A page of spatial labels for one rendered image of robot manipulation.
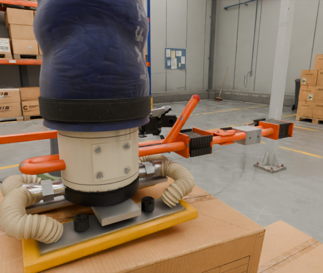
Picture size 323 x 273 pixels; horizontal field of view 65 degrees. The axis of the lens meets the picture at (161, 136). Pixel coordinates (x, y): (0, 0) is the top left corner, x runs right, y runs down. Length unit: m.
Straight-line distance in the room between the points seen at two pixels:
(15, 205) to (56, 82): 0.22
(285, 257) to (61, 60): 1.15
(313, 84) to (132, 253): 7.28
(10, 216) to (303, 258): 1.14
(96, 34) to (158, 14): 10.63
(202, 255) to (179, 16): 11.35
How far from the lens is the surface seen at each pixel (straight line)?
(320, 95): 7.54
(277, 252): 1.31
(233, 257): 0.65
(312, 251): 1.39
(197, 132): 0.72
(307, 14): 10.97
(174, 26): 11.49
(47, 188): 0.56
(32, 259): 0.49
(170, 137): 0.64
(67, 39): 0.47
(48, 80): 0.49
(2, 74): 8.99
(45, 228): 0.49
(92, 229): 0.52
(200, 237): 0.60
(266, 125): 0.90
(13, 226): 0.49
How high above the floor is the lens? 1.31
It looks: 15 degrees down
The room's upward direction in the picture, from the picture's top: straight up
